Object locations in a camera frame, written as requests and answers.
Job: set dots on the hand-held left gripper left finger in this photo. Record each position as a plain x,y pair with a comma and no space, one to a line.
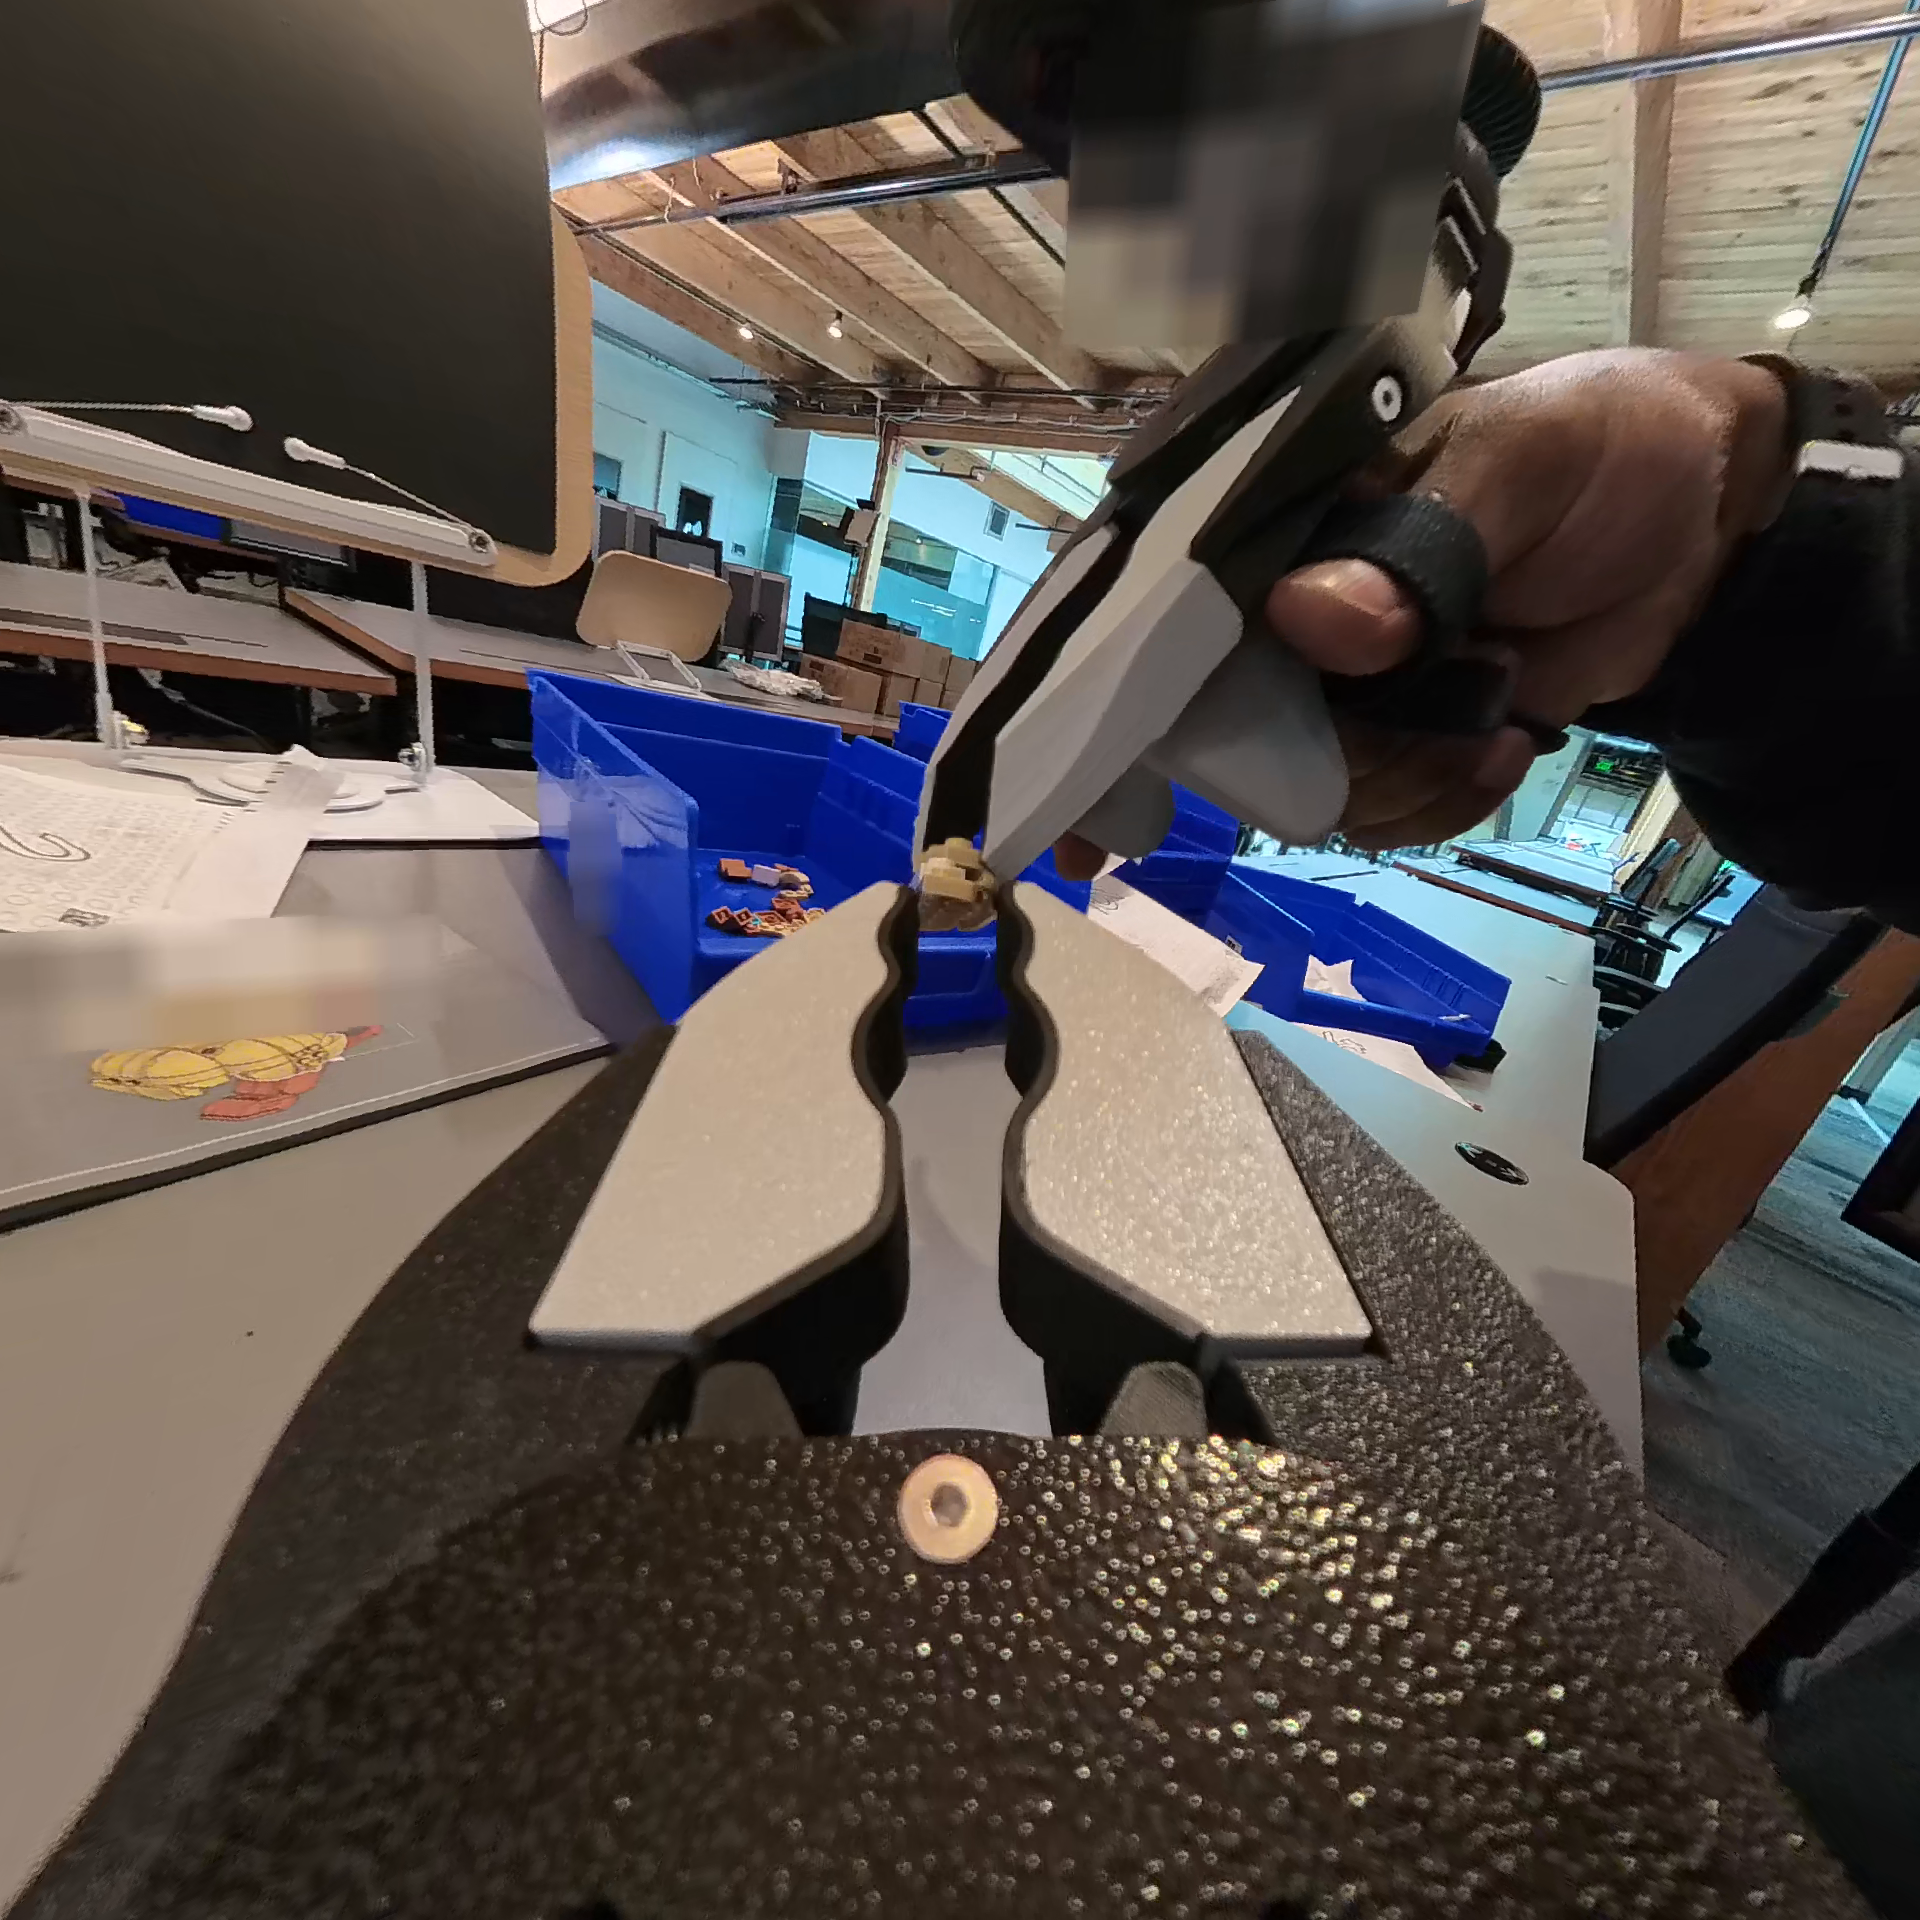
735,1154

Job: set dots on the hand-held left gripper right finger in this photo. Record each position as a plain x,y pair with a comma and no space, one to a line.
1184,1171

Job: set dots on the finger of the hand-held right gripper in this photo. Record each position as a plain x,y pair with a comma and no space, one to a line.
1200,481
1108,705

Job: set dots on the tan and brown brick model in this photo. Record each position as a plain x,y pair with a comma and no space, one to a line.
960,906

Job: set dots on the person's right forearm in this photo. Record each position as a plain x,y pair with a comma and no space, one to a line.
1800,675

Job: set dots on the black desk grommet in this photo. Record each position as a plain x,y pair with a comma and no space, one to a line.
1468,1152

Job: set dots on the grey desk with wooden edge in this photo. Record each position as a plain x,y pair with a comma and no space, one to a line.
148,628

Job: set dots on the person's right hand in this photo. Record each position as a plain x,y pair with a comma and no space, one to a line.
1620,524

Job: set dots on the stack of cardboard boxes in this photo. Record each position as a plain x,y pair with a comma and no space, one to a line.
879,660

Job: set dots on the group of small loose bricks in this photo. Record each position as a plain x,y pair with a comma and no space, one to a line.
743,915

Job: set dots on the blue plastic storage bin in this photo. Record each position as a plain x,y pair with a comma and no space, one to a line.
1348,961
749,779

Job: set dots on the grey instruction booklet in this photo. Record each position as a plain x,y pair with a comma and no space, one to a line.
451,1080

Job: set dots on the black floor lamp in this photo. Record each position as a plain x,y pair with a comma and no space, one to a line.
1504,99

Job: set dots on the tan wooden chair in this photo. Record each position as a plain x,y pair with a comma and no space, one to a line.
651,598

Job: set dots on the black wristwatch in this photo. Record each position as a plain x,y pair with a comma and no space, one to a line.
1829,412

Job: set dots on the white printed paper sheet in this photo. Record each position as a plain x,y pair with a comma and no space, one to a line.
119,868

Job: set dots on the black board with wooden rim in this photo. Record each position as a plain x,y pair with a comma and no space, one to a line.
271,195

